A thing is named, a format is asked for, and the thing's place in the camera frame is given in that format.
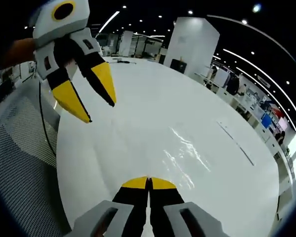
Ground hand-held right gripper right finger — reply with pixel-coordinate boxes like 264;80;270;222
149;177;229;237

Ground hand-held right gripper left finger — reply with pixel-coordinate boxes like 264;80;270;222
72;176;149;237

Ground clear food packaging bag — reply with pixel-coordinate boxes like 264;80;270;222
162;125;213;191

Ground black office chair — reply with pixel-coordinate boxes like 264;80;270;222
169;58;188;74

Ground grey mesh chair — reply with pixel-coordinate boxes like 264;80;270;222
0;81;72;237

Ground white pillar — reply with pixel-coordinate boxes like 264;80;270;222
163;16;220;75

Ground white storage cabinets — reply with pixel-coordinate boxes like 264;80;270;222
207;71;295;198

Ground black cable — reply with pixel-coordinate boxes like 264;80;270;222
38;81;57;159

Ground table cable slot cover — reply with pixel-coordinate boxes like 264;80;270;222
216;120;255;167

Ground red white wall poster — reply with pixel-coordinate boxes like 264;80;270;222
268;105;290;131

